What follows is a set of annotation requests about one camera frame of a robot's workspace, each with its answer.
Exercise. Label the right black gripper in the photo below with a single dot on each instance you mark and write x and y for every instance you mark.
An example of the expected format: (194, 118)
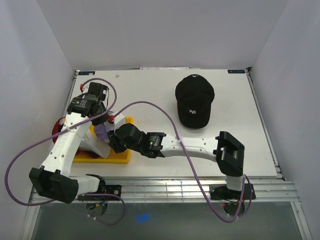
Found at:
(114, 142)

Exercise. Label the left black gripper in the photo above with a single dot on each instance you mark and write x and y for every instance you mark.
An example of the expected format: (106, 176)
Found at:
(103, 119)

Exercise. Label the purple cap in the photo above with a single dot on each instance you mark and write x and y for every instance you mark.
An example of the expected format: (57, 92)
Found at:
(104, 131)

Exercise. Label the white cap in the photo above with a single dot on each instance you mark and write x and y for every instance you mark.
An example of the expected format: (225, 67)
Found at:
(91, 143)

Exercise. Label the black NY baseball cap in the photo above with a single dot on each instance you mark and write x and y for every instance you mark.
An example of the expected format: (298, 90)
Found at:
(194, 96)

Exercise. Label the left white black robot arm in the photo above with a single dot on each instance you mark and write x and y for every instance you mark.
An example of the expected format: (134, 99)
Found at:
(52, 179)

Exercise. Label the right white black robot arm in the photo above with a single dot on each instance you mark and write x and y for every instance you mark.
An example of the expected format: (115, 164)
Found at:
(224, 149)

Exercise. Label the yellow plastic tray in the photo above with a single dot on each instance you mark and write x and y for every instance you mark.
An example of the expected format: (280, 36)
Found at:
(113, 158)

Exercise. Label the left table corner label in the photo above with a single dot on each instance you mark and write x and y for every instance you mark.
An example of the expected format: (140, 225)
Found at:
(86, 73)

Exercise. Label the red baseball cap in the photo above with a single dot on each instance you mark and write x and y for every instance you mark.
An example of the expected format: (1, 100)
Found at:
(58, 127)

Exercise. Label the blue table corner label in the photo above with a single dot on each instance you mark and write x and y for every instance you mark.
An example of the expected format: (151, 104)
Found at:
(236, 71)

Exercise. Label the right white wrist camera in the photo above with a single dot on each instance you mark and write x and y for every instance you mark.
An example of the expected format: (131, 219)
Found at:
(115, 121)

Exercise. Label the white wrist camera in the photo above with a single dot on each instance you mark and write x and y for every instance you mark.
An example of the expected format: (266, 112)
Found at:
(84, 88)
(115, 121)

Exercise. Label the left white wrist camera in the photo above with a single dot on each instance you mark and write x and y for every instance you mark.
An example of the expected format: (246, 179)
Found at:
(84, 88)

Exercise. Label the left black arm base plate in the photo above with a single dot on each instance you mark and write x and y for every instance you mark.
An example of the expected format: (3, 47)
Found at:
(114, 189)

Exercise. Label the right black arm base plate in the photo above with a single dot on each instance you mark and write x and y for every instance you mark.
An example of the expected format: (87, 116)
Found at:
(221, 192)

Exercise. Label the aluminium frame rail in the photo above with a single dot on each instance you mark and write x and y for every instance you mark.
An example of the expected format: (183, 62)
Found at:
(170, 179)

